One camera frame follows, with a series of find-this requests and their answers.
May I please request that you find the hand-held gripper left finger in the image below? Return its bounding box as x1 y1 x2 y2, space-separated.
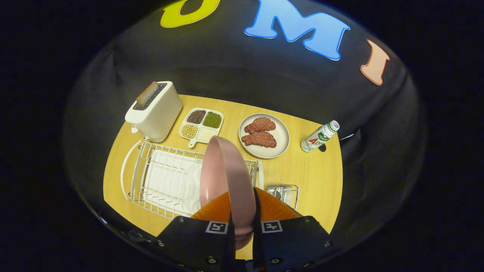
157 191 237 272

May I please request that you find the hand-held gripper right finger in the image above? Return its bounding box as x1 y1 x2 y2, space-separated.
253 187 333 272

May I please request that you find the small metal wire basket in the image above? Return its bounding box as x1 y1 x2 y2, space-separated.
266 184 299 210

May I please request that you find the pink plate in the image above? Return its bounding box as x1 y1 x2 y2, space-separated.
199 136 257 250

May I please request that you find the white wire dish rack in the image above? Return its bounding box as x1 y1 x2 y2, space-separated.
120 140 264 219

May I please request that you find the beige round plate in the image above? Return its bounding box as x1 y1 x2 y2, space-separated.
239 113 290 159

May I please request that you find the white drip tray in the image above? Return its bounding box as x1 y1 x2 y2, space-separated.
143 150 205 216

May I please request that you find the red meat steak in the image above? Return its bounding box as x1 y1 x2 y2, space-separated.
242 131 277 148
244 117 276 134

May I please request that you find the white divided tray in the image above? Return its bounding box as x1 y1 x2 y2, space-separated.
179 108 224 148

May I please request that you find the white drink bottle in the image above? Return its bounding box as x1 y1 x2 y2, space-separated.
301 120 340 153

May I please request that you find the pile of yellow beans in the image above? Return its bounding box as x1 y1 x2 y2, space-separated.
181 124 199 139

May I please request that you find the pile of green beans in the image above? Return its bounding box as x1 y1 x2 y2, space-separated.
203 112 222 128

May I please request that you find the pile of brown beans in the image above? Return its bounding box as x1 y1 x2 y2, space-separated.
187 110 206 124

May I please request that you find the white toaster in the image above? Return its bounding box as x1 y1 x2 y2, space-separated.
125 81 183 143

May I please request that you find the brown toast slice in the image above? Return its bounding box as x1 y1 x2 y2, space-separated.
136 81 159 107

